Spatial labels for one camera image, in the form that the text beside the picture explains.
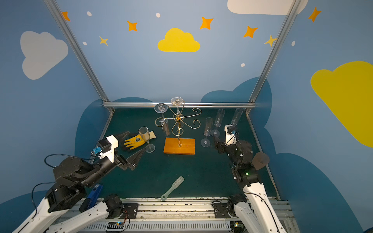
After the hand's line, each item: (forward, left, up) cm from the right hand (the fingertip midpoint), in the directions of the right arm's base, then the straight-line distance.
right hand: (224, 132), depth 74 cm
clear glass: (+21, -12, -10) cm, 27 cm away
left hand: (-16, +37, +16) cm, 43 cm away
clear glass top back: (+16, +26, +6) cm, 31 cm away
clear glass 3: (+2, +44, -8) cm, 45 cm away
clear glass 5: (+11, +7, -27) cm, 30 cm away
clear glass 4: (+9, +33, +7) cm, 35 cm away
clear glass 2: (+19, -1, -7) cm, 20 cm away
